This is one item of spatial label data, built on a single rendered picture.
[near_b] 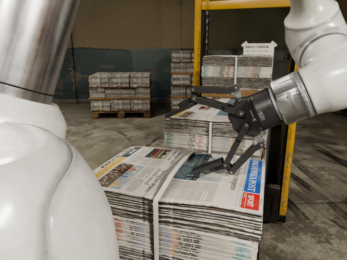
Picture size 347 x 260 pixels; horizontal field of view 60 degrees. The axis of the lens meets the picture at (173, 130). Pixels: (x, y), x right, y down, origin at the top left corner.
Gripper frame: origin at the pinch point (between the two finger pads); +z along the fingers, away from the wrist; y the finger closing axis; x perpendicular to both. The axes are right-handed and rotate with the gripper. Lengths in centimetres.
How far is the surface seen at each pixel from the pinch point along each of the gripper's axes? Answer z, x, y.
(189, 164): 3.5, 4.9, 6.3
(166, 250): 7.7, -13.8, 16.1
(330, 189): -20, 242, 137
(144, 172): 10.8, -3.0, 2.4
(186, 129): 17, 48, 4
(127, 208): 11.3, -13.6, 5.6
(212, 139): 9, 48, 11
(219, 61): 4, 107, -17
